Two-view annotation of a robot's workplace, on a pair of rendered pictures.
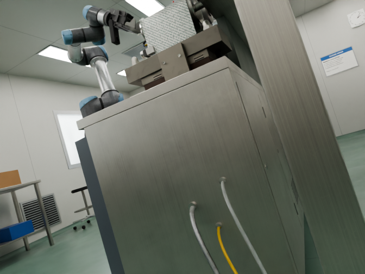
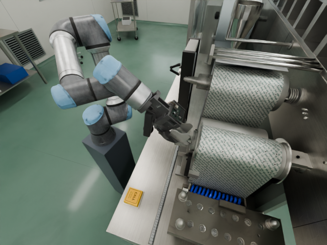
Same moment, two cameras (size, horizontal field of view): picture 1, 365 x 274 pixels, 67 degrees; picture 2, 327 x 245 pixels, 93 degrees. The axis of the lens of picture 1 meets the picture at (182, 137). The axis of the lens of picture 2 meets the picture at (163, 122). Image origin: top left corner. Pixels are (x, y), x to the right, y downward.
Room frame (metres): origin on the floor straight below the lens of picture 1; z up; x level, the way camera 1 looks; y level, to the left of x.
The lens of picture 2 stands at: (1.00, 0.17, 1.71)
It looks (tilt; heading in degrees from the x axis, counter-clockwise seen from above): 48 degrees down; 353
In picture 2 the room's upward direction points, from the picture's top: straight up
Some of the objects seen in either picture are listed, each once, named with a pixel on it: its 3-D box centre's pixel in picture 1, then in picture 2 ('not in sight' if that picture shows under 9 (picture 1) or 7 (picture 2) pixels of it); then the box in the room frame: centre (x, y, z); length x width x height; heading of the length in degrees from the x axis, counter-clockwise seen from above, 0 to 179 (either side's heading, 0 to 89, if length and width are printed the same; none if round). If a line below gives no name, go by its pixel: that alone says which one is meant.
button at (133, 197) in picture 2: not in sight; (133, 196); (1.24, 0.28, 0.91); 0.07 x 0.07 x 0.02; 67
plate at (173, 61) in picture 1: (174, 62); not in sight; (0.98, -0.05, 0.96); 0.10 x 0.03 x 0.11; 67
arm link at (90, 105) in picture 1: (91, 109); (97, 118); (1.64, 0.47, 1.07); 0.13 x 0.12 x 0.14; 110
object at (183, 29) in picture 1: (172, 45); (220, 182); (1.20, -0.08, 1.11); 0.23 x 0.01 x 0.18; 67
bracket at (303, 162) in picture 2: not in sight; (298, 158); (1.18, -0.27, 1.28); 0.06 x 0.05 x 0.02; 67
